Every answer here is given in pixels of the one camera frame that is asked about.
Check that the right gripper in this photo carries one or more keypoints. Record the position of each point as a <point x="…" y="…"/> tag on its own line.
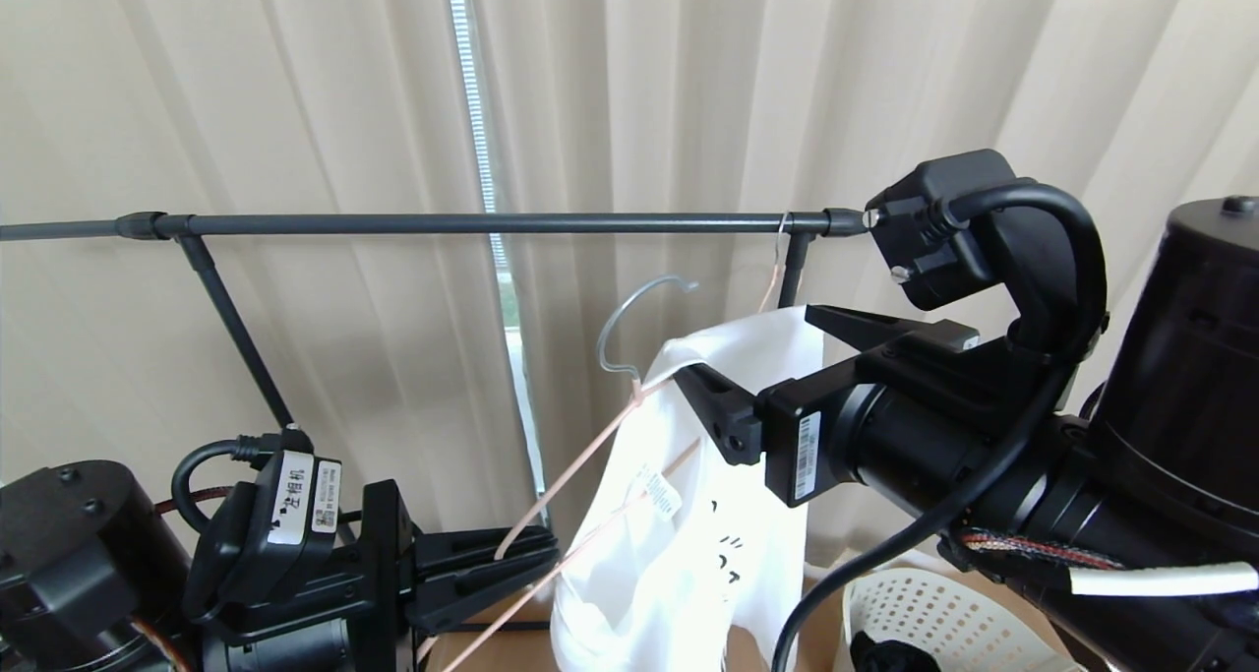
<point x="915" y="436"/>

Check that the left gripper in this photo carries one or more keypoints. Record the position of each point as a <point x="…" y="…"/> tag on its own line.
<point x="384" y="593"/>

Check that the pink clothes hanger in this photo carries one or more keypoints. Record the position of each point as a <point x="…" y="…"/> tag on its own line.
<point x="566" y="485"/>
<point x="772" y="283"/>

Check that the white printed t-shirt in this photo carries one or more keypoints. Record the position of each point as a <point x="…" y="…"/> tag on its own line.
<point x="669" y="574"/>

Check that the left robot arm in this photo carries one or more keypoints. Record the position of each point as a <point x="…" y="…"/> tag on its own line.
<point x="79" y="554"/>

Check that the white laundry basket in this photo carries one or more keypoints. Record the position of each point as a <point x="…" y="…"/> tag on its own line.
<point x="944" y="613"/>

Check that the black clothes rack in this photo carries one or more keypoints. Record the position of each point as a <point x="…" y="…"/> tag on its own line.
<point x="443" y="223"/>

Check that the black garment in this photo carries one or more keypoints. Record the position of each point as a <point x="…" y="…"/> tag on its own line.
<point x="890" y="655"/>

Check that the beige curtain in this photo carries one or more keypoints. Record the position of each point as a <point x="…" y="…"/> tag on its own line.
<point x="295" y="91"/>

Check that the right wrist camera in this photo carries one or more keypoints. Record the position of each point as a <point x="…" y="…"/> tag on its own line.
<point x="944" y="219"/>

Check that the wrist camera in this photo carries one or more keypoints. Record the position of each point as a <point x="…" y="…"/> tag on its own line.
<point x="944" y="219"/>
<point x="256" y="544"/>

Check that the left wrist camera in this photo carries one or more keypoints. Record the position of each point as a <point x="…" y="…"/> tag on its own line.
<point x="256" y="544"/>

